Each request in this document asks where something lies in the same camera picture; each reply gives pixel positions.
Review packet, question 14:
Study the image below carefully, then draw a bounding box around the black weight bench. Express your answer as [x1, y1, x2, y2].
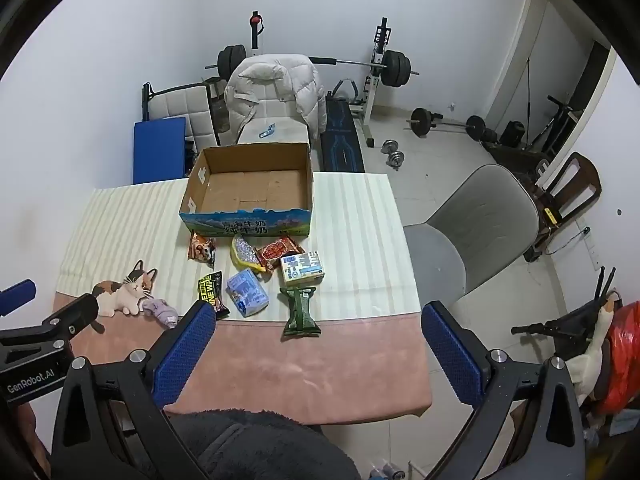
[320, 80, 366, 174]

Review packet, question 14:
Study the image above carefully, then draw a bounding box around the black exercise machine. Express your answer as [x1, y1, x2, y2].
[529, 94, 587, 157]

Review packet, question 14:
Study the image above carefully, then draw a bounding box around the calico cat plush toy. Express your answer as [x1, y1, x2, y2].
[91, 260, 159, 318]

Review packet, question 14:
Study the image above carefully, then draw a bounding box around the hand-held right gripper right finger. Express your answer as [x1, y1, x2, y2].
[421, 301, 587, 480]

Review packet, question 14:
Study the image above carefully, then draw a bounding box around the purple cloth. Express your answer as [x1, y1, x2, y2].
[141, 298, 180, 329]

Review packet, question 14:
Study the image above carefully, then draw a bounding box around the black yellow wipe packet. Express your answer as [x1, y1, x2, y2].
[196, 271, 231, 320]

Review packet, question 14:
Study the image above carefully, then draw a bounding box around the barbell with black plates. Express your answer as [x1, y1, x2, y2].
[205, 44, 422, 88]

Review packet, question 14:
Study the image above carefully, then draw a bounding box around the cardboard box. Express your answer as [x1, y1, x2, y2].
[178, 142, 315, 238]

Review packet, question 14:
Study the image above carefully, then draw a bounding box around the short barbell with plates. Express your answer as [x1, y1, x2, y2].
[407, 107, 487, 142]

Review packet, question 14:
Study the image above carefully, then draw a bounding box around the white puffer jacket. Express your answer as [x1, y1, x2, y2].
[223, 53, 327, 142]

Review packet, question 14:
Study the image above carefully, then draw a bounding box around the striped cream tablecloth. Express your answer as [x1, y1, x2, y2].
[59, 171, 421, 323]

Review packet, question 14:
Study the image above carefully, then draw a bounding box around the silver yellow scouring sponge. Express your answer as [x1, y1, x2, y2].
[230, 236, 267, 274]

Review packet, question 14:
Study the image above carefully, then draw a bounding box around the beige quilted chair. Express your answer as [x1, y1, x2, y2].
[141, 81, 220, 150]

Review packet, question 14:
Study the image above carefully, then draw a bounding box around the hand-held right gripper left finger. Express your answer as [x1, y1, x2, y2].
[50, 301, 218, 480]

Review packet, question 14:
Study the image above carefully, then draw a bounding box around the grey shell chair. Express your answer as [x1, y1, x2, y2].
[402, 163, 541, 307]

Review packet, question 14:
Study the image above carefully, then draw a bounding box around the beige padded chair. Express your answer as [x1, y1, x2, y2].
[235, 55, 321, 161]

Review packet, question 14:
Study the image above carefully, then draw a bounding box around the orange snack packet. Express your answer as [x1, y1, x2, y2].
[187, 232, 217, 267]

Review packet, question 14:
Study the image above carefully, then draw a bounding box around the yellow blue carton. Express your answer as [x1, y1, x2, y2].
[279, 251, 327, 288]

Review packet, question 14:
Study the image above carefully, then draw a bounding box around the goose plush toy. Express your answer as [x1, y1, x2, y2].
[566, 291, 624, 407]

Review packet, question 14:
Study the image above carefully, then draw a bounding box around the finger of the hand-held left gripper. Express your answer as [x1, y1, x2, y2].
[41, 293, 100, 345]
[0, 280, 37, 317]

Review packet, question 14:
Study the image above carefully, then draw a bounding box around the light blue tissue pack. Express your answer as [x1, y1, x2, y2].
[226, 268, 270, 318]

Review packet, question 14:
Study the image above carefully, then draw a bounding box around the red snack packet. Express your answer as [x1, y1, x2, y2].
[255, 236, 306, 274]

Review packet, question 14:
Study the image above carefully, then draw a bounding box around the person's dark fleece clothing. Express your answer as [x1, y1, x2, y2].
[164, 409, 362, 480]

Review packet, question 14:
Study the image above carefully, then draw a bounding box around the dark wooden chair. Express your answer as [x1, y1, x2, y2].
[522, 152, 603, 262]

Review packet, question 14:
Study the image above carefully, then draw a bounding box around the blue board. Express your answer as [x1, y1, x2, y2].
[132, 116, 187, 185]

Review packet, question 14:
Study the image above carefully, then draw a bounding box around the black folding stand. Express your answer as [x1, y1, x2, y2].
[510, 266, 619, 362]

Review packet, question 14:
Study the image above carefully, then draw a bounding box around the green packet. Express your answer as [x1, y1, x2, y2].
[278, 286, 322, 338]

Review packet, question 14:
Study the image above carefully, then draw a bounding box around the red plastic bag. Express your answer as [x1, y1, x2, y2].
[596, 301, 640, 417]

